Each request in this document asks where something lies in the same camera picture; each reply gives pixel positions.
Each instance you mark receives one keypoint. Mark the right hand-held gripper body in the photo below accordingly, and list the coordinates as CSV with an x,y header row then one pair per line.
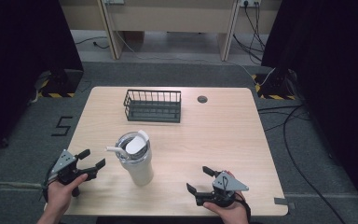
x,y
227,185

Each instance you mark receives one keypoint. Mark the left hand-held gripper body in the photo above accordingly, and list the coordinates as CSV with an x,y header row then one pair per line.
x,y
62,161

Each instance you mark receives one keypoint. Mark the white tumbler cup with straw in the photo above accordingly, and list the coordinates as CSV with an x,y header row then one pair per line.
x,y
136,155

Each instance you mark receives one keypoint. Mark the person's right hand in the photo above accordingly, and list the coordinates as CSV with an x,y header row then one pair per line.
x,y
230,214

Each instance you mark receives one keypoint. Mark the person's left hand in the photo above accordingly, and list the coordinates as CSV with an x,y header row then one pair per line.
x,y
60,194

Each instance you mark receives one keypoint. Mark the black hazard-striped stand base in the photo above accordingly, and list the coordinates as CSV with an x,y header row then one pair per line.
x,y
273,87
63,84

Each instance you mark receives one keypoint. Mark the black curtain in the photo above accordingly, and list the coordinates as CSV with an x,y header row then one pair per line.
x,y
332,77
18,62

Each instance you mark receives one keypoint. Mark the beige office desk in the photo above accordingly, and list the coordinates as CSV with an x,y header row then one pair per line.
x,y
171,18

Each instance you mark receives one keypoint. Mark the white wall socket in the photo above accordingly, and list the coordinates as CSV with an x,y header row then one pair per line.
x,y
250,2

